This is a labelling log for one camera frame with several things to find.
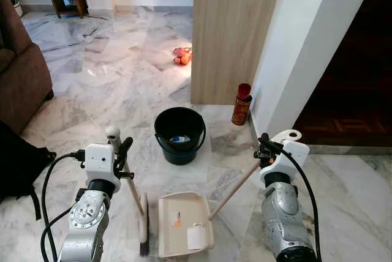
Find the red net bag of oranges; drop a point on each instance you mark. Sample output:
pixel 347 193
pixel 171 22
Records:
pixel 182 58

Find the black plastic bucket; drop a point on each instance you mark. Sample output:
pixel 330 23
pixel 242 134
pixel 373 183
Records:
pixel 180 152

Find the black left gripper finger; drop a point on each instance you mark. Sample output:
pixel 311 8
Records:
pixel 124 149

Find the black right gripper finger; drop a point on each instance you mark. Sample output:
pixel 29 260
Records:
pixel 264 139

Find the tall light wooden panel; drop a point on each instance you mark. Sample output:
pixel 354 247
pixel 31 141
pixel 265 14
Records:
pixel 233 35

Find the brown fabric sofa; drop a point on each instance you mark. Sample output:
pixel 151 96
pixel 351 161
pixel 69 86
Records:
pixel 21 78

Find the blue white scrap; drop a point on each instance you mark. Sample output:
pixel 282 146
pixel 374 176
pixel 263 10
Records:
pixel 179 139

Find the white paper tag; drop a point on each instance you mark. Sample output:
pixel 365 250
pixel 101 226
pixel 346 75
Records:
pixel 197 237

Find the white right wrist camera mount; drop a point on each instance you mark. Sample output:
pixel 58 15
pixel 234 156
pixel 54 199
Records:
pixel 293 155

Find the tall red can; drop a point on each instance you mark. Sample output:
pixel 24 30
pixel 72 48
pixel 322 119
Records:
pixel 241 109

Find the black backpack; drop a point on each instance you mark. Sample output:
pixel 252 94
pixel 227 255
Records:
pixel 18 164

